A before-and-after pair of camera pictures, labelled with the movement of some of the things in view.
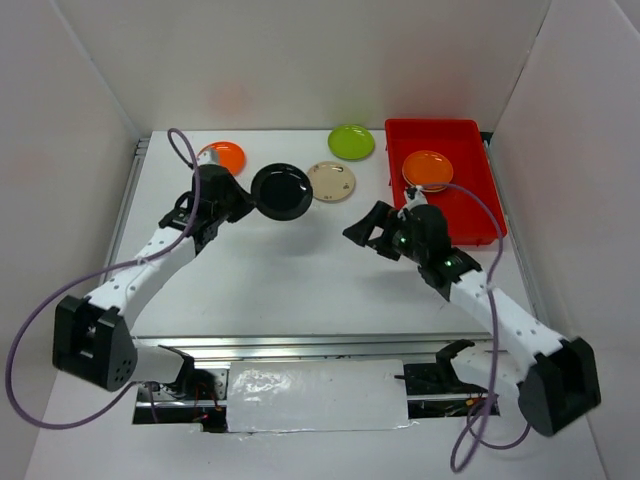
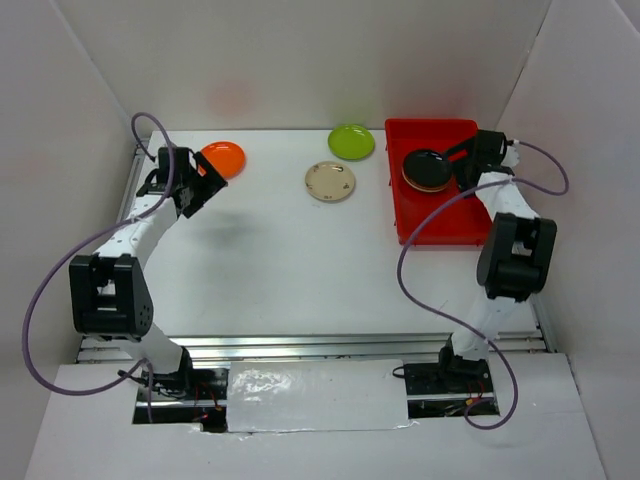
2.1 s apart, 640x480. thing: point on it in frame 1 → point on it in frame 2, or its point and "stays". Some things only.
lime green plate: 351,142 stays
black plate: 281,191 → 427,170
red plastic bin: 464,144 stays
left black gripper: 245,201 → 212,183
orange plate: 228,154 stays
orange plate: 427,167 → 427,190
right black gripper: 362,230 → 464,187
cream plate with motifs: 331,181 stays
